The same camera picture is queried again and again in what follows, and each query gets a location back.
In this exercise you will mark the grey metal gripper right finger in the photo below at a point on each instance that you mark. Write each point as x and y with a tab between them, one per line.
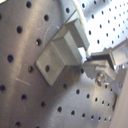
120	54

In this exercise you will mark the grey metal cable clip bracket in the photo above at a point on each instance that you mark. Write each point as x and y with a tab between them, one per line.
62	51

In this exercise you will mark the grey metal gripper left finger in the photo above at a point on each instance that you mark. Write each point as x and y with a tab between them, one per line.
100	66

